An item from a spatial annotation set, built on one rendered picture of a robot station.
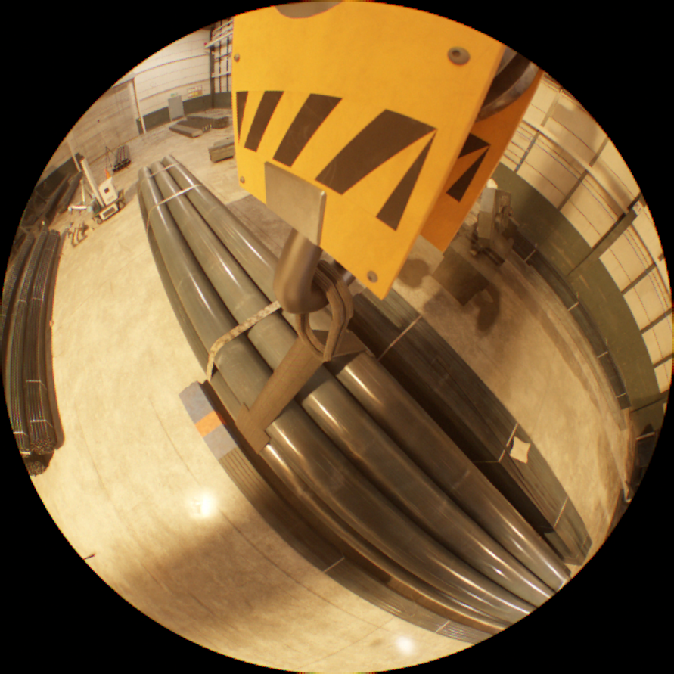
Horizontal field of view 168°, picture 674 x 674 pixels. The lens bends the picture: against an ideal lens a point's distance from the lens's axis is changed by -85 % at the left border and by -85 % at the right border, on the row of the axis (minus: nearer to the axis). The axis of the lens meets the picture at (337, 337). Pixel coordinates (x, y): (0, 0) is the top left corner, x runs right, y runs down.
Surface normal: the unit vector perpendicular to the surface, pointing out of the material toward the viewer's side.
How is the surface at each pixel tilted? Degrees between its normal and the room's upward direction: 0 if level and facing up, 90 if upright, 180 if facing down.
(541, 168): 90
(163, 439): 0
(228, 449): 0
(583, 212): 90
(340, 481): 4
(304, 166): 90
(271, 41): 90
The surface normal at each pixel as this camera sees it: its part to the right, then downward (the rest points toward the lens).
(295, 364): -0.49, 0.16
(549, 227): -0.72, 0.57
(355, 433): 0.09, -0.40
